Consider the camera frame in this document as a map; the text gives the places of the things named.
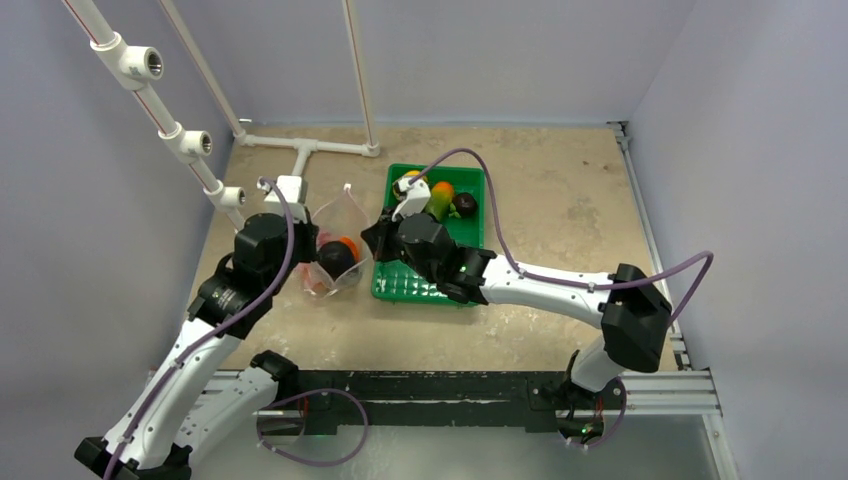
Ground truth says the dark purple plum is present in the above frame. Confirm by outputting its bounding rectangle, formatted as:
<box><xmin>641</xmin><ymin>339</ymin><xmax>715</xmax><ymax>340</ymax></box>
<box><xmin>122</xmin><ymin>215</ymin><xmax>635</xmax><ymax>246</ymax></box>
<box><xmin>451</xmin><ymin>192</ymin><xmax>479</xmax><ymax>219</ymax></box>

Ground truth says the clear zip top bag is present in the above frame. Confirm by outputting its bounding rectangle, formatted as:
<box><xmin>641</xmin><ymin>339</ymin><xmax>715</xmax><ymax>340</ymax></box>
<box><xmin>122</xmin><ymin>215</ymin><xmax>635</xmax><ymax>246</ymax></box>
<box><xmin>307</xmin><ymin>183</ymin><xmax>371</xmax><ymax>298</ymax></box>

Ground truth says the purple eggplant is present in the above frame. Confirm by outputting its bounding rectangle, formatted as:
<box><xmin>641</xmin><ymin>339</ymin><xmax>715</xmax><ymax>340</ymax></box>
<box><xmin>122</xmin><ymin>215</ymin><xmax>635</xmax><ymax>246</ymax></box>
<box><xmin>317</xmin><ymin>240</ymin><xmax>358</xmax><ymax>280</ymax></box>

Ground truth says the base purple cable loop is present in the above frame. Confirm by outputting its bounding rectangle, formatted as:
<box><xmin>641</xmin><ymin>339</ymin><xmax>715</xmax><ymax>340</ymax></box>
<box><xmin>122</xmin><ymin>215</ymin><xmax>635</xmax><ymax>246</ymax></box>
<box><xmin>255</xmin><ymin>388</ymin><xmax>370</xmax><ymax>469</ymax></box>

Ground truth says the yellow bell pepper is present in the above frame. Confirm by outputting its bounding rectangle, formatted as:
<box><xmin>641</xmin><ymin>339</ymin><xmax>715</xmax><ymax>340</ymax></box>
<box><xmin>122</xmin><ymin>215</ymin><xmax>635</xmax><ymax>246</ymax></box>
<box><xmin>403</xmin><ymin>170</ymin><xmax>429</xmax><ymax>183</ymax></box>

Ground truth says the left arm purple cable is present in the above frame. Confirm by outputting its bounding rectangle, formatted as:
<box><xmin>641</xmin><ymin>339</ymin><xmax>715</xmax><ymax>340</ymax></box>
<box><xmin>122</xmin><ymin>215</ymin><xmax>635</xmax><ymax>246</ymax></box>
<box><xmin>99</xmin><ymin>176</ymin><xmax>296</xmax><ymax>480</ymax></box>

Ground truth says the green plastic tray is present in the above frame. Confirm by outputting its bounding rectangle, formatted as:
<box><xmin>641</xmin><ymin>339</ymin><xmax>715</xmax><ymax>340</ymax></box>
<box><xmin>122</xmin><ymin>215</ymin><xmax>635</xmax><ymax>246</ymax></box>
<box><xmin>371</xmin><ymin>163</ymin><xmax>487</xmax><ymax>306</ymax></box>

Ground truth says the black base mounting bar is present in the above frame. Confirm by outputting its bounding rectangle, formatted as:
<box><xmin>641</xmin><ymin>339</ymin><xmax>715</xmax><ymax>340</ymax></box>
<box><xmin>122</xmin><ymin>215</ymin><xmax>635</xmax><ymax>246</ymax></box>
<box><xmin>286</xmin><ymin>370</ymin><xmax>598</xmax><ymax>435</ymax></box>

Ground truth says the white PVC pipe frame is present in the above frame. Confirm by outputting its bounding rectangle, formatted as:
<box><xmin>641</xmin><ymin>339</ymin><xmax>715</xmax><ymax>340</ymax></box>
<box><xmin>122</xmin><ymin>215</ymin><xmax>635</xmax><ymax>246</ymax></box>
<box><xmin>62</xmin><ymin>1</ymin><xmax>381</xmax><ymax>229</ymax></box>

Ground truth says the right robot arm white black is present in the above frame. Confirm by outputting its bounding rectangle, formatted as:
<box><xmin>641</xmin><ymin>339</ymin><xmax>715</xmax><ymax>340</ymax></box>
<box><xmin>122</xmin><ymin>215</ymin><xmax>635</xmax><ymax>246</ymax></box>
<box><xmin>361</xmin><ymin>213</ymin><xmax>672</xmax><ymax>407</ymax></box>

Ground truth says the green orange mango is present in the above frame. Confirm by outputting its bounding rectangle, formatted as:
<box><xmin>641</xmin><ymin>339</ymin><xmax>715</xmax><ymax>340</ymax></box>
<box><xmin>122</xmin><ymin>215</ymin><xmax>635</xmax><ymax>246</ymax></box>
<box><xmin>424</xmin><ymin>181</ymin><xmax>455</xmax><ymax>222</ymax></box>

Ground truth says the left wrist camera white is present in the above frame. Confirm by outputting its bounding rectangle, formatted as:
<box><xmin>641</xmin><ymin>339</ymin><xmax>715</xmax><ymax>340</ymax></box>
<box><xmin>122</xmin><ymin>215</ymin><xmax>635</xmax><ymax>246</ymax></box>
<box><xmin>257</xmin><ymin>175</ymin><xmax>311</xmax><ymax>223</ymax></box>

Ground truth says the aluminium frame rail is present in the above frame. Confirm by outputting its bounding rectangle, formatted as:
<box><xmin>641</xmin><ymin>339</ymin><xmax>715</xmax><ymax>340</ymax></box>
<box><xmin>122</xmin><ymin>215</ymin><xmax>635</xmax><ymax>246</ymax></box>
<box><xmin>142</xmin><ymin>121</ymin><xmax>740</xmax><ymax>480</ymax></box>

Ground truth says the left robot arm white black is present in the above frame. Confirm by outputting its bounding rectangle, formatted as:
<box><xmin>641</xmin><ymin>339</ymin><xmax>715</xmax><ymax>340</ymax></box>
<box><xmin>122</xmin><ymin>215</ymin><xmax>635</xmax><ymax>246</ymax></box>
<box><xmin>74</xmin><ymin>211</ymin><xmax>318</xmax><ymax>479</ymax></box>

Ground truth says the red tomato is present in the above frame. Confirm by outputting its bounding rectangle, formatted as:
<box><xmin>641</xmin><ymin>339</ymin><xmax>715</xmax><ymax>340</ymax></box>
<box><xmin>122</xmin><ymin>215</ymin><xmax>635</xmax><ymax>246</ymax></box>
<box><xmin>299</xmin><ymin>263</ymin><xmax>328</xmax><ymax>296</ymax></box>

